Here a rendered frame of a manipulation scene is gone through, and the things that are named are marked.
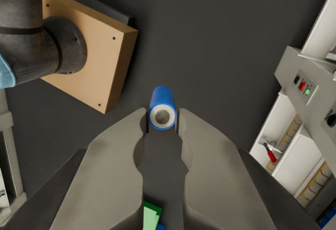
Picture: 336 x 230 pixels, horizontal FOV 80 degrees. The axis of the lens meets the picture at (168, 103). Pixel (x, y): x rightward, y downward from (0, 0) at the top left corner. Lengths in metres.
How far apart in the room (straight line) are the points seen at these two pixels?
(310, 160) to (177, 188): 0.74
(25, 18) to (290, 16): 0.70
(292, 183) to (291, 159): 0.05
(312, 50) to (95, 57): 0.61
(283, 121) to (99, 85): 0.59
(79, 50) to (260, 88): 0.61
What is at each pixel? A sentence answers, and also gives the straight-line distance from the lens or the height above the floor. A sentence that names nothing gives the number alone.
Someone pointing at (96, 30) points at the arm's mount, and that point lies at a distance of 0.70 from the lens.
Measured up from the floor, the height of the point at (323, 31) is 0.16.
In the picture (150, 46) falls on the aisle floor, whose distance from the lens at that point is 0.79.
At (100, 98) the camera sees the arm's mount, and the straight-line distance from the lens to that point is 0.77.
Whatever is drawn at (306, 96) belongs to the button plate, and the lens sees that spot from 0.46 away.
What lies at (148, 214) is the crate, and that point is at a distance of 1.26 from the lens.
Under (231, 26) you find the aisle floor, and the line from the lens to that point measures 0.72.
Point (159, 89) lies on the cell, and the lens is 0.16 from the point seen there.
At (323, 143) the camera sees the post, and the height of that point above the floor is 0.43.
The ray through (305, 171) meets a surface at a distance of 0.48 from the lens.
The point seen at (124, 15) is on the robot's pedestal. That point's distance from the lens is 0.76.
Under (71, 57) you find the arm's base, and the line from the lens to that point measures 0.71.
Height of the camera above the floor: 0.72
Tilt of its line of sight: 61 degrees down
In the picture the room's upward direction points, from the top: 142 degrees counter-clockwise
